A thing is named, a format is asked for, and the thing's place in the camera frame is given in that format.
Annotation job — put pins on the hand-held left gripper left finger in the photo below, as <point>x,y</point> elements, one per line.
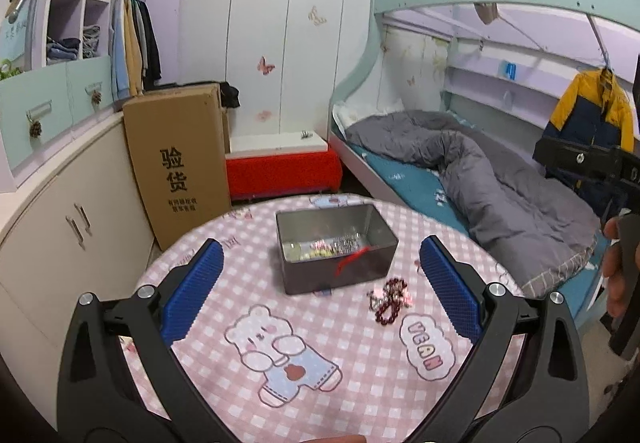
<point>192,293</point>

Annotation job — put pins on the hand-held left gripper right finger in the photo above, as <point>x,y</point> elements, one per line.
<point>450,293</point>

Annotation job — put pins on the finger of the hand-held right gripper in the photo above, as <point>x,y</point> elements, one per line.
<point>585,160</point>

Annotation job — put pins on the grey metal tin box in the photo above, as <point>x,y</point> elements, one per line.
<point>325,277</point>

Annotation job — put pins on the person's right hand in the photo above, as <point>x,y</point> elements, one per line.
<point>614,283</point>

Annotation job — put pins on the yellow and navy jacket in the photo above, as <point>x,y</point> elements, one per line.
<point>585,118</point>

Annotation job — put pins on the grey duvet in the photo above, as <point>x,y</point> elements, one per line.
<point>505,203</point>

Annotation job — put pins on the small blue box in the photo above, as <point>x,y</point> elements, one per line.
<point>510,70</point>

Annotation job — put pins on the tall cardboard box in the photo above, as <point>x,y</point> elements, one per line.
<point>175,163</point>

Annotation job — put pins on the red bench with white top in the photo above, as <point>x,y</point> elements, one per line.
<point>280,173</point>

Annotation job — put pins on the beige low cabinet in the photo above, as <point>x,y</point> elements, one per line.
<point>55,223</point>

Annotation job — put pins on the beige hanging pouch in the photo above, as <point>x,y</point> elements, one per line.
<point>486,13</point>

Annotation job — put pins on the black bag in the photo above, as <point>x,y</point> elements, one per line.
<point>230,95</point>

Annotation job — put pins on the white pillow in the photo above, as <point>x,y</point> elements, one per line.
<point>360,113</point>

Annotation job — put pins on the pine cone drawer charm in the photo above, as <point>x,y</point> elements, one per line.
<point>96,97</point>
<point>35,129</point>

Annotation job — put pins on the mint drawer unit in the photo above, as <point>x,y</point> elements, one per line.
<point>65,113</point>

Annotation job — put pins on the yellow hanging garment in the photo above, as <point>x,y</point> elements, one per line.
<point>134,53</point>

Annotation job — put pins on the black hanging jacket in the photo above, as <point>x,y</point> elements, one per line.
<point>151,48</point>

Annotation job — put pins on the light blue hanging shirt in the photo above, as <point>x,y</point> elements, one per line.
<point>119,53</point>

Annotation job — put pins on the folded grey clothes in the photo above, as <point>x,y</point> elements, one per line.
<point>91,40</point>

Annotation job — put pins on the white butterfly wardrobe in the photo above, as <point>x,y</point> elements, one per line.
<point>280,33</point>

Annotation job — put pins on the folded blue jeans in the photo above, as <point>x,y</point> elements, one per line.
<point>62,49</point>

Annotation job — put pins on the green plant ornament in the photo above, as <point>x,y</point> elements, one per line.
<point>7,70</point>

